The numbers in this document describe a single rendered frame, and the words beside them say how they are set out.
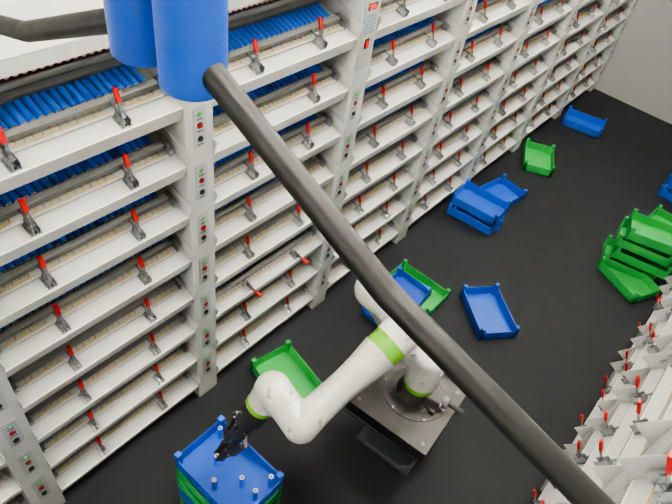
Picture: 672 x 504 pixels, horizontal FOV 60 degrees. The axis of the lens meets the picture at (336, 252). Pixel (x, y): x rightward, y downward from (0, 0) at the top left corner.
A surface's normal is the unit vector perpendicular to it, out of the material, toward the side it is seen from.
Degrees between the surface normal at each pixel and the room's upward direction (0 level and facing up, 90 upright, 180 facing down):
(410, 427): 2
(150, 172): 18
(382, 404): 2
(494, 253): 0
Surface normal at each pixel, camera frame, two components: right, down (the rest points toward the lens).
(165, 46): -0.55, 0.54
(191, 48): 0.19, 0.71
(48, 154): 0.36, -0.50
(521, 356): 0.14, -0.70
